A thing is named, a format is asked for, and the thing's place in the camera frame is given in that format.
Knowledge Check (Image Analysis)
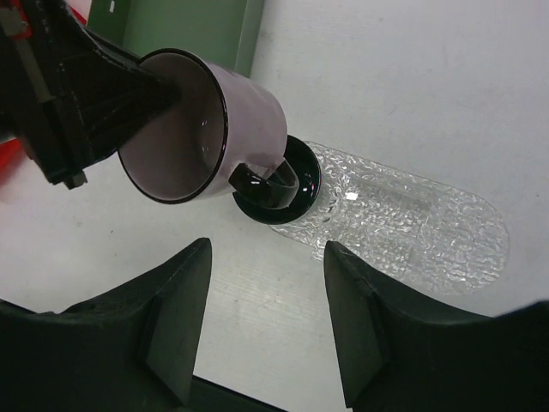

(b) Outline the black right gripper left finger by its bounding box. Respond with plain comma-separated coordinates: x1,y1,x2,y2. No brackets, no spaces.
1,238,212,411

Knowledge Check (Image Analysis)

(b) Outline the green plastic tray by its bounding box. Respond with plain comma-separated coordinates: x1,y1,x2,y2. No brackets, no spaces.
84,1,264,77

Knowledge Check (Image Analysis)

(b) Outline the clear textured oval tray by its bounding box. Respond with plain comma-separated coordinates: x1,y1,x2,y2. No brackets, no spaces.
272,142,510,295

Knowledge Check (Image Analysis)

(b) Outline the grey mug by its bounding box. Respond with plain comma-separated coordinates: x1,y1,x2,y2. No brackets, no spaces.
118,49,287,204

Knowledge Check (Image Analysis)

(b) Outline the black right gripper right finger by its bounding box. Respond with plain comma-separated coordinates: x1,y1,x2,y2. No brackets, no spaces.
323,241,548,411

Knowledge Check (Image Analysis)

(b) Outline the red plastic organizer box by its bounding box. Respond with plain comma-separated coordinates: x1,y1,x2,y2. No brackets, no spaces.
0,0,91,185

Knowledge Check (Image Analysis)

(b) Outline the dark green mug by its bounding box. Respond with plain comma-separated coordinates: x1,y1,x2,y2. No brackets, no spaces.
232,136,322,225

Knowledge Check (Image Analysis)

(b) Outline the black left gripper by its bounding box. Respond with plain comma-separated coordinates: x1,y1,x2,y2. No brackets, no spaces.
0,0,184,190

